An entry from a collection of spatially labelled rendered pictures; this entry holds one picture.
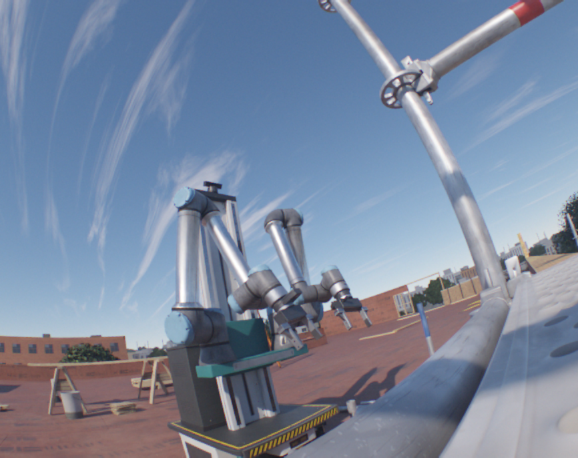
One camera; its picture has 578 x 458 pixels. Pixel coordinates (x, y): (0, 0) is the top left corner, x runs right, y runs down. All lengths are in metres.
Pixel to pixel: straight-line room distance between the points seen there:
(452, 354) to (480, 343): 0.05
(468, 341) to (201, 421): 1.63
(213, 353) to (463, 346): 1.27
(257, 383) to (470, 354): 1.66
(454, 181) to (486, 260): 0.16
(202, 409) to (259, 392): 0.36
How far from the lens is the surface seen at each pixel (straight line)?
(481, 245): 0.55
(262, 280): 1.10
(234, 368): 1.44
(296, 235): 1.80
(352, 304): 1.37
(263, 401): 1.83
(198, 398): 1.74
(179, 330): 1.27
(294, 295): 1.04
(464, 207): 0.56
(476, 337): 0.25
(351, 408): 1.95
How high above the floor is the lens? 0.79
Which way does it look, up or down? 20 degrees up
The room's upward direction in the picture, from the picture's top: 14 degrees counter-clockwise
